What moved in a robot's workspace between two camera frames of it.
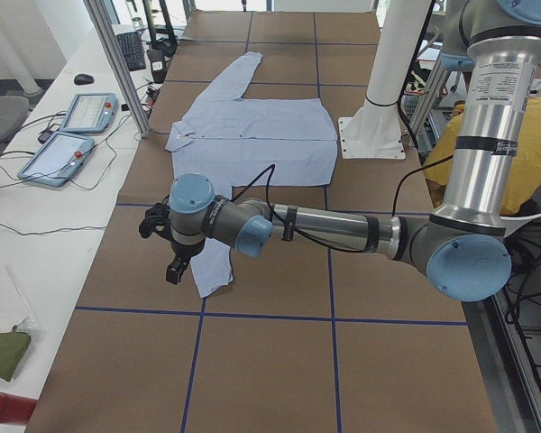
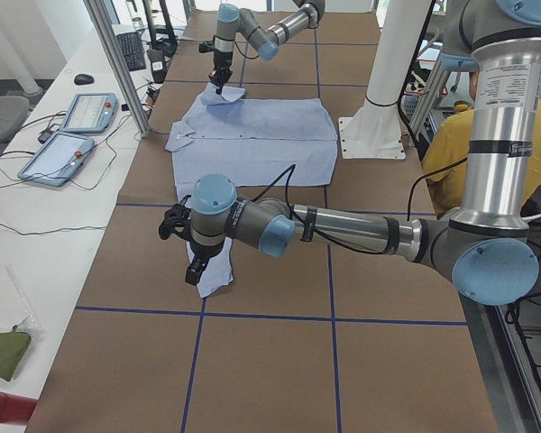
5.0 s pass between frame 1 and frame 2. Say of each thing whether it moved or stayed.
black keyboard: stayed
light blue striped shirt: stayed
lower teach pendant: stayed
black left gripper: moved
